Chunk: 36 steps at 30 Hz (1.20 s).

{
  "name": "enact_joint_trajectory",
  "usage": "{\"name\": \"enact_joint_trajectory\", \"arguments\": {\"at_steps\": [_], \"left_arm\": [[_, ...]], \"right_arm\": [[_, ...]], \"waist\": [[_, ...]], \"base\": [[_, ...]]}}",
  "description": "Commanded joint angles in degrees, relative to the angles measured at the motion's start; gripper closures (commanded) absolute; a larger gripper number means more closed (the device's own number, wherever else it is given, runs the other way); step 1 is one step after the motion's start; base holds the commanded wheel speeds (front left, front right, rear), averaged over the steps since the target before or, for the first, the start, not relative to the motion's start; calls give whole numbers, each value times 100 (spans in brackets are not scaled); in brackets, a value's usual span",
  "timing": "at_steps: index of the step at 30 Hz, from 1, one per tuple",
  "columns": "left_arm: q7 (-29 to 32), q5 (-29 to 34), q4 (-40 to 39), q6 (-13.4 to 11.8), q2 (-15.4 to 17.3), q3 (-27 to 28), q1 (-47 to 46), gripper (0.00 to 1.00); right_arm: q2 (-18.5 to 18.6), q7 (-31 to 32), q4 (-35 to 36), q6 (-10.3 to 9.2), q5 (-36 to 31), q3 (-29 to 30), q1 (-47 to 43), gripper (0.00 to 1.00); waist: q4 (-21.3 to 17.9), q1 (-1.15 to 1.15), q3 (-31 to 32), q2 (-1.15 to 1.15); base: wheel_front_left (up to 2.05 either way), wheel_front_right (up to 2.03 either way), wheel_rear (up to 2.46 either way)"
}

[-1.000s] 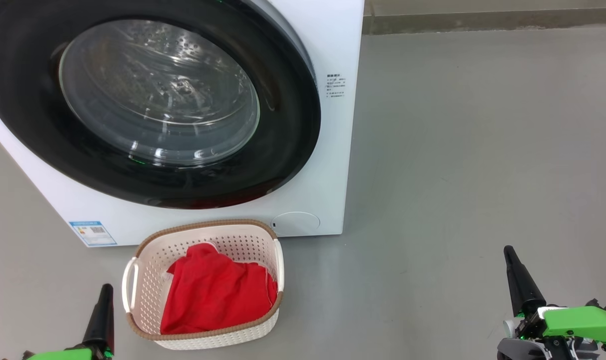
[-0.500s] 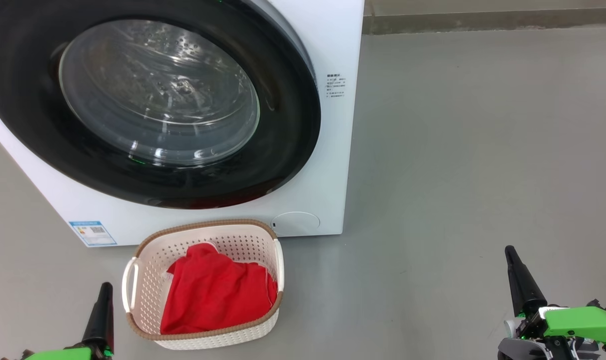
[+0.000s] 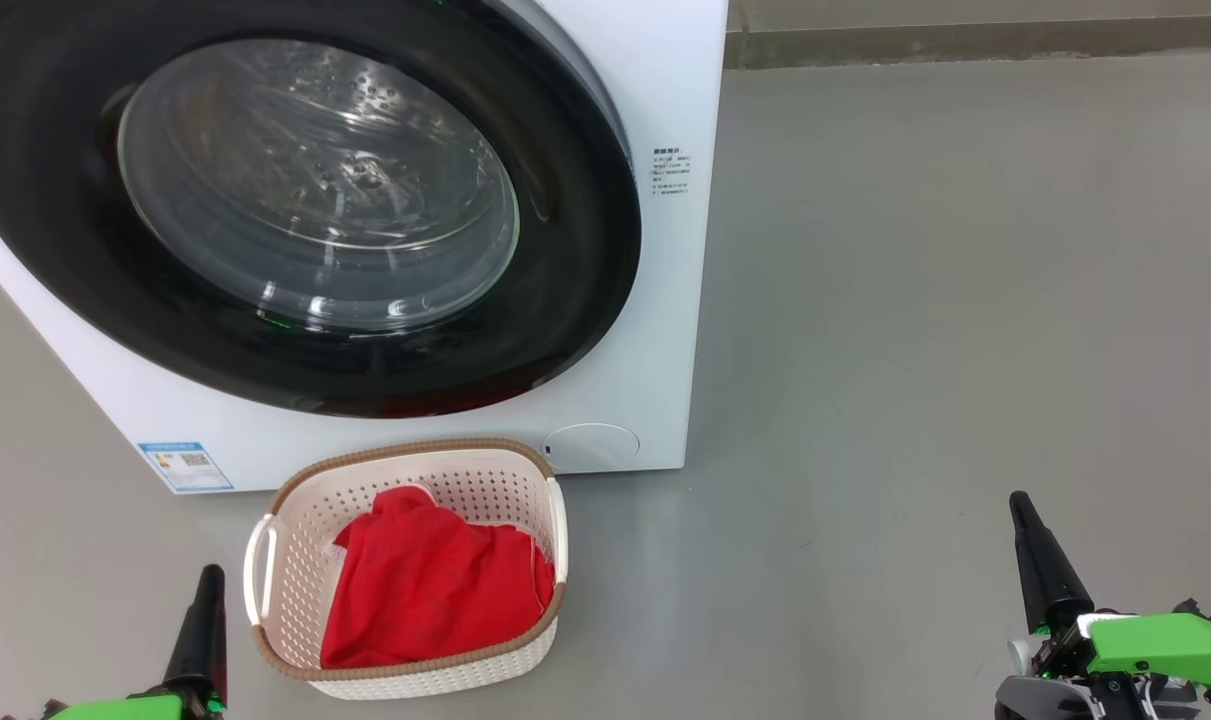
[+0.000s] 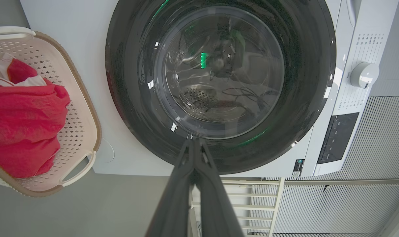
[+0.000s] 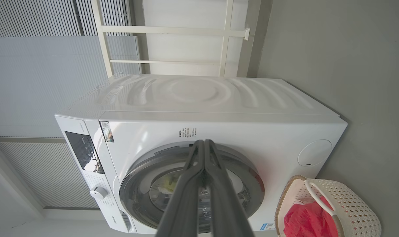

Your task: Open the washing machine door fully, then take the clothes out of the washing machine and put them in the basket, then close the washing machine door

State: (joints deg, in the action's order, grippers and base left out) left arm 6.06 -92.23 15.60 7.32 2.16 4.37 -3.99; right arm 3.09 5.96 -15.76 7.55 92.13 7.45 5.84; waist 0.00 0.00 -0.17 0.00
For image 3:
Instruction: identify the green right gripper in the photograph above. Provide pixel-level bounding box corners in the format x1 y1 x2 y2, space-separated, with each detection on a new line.
995 491 1211 720

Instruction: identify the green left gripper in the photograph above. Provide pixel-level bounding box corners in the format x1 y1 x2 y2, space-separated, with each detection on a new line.
5 565 228 720

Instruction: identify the red garment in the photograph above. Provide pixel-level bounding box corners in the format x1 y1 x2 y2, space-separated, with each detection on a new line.
320 487 556 670

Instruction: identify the black round glass washer door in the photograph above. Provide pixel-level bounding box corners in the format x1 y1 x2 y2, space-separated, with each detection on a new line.
0 0 643 419

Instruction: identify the cream perforated laundry basket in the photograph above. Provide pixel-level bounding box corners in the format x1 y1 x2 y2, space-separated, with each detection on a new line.
243 437 569 700

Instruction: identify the white front-load washing machine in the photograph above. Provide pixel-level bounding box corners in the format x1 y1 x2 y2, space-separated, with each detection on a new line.
0 0 730 494

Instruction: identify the blue energy label sticker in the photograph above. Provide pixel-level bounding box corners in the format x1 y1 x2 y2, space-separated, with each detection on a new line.
137 441 234 494

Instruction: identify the round drain filter cover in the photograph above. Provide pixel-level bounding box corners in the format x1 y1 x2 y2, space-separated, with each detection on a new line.
543 423 641 471

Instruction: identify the printed warning text label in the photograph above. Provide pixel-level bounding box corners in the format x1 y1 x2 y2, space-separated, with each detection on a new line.
651 146 693 197

